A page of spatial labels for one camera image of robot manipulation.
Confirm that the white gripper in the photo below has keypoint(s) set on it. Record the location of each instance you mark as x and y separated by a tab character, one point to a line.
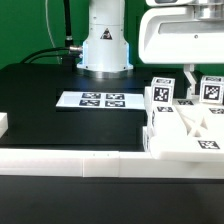
183	32

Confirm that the white tagged cube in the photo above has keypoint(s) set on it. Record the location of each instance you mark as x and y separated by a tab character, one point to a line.
162	90
212	89

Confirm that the white chair back frame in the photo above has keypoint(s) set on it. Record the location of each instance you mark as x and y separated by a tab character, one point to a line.
186	130

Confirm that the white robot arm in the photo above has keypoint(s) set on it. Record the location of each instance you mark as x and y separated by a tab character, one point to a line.
105	51

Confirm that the white marker sheet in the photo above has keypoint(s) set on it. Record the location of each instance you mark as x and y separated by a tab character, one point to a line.
101	100

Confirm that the white U-shaped fence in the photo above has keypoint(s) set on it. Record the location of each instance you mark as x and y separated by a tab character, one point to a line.
75	163

